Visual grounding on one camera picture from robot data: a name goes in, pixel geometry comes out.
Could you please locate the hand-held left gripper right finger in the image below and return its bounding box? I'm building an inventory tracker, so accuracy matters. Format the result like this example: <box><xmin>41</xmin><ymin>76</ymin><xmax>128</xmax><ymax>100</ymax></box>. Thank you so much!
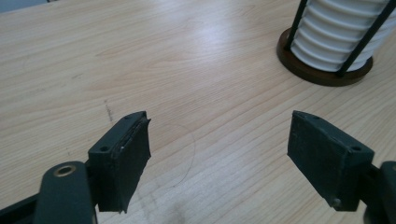
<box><xmin>287</xmin><ymin>109</ymin><xmax>375</xmax><ymax>212</ymax></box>

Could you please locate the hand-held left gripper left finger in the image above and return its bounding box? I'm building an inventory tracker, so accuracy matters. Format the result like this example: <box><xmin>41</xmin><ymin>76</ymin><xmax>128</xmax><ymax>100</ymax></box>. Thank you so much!
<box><xmin>88</xmin><ymin>110</ymin><xmax>152</xmax><ymax>215</ymax></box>

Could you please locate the dark wooden cup holder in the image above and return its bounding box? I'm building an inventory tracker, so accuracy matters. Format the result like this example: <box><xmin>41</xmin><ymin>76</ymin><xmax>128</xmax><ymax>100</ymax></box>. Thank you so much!
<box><xmin>276</xmin><ymin>0</ymin><xmax>396</xmax><ymax>88</ymax></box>

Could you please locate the stack of white paper cups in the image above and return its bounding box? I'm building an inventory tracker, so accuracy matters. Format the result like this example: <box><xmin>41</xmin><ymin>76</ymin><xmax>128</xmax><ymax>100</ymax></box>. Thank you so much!
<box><xmin>290</xmin><ymin>0</ymin><xmax>396</xmax><ymax>73</ymax></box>

